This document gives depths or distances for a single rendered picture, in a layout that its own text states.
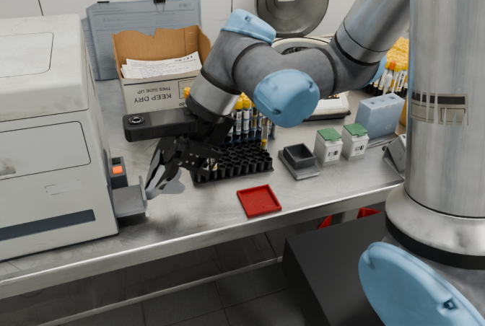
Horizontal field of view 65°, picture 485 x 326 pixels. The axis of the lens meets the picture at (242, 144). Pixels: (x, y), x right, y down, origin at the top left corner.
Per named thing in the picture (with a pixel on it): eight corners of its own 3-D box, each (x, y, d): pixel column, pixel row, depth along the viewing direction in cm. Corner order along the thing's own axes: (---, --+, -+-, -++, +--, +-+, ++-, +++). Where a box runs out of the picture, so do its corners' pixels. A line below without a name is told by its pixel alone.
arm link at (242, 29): (255, 22, 51) (224, -2, 56) (216, 91, 55) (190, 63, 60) (291, 40, 56) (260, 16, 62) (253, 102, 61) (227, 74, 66)
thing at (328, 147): (322, 166, 83) (327, 141, 79) (312, 153, 87) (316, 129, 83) (338, 163, 84) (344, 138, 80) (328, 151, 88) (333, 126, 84)
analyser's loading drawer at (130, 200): (20, 244, 62) (10, 222, 59) (24, 215, 67) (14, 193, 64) (149, 216, 68) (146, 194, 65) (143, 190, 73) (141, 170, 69)
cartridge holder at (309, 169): (296, 180, 79) (298, 167, 77) (277, 155, 86) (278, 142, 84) (319, 174, 81) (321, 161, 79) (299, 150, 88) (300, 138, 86)
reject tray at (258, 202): (247, 218, 71) (247, 215, 70) (236, 193, 76) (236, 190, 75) (281, 210, 72) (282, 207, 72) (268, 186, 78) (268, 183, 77)
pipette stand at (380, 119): (365, 149, 89) (376, 112, 83) (346, 133, 94) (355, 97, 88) (398, 139, 93) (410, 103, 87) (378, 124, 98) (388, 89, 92)
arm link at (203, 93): (206, 84, 56) (193, 61, 62) (193, 109, 57) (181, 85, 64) (247, 100, 60) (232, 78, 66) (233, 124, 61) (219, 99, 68)
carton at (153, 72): (128, 137, 90) (118, 78, 81) (118, 82, 111) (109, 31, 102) (229, 121, 97) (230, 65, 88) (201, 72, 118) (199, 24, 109)
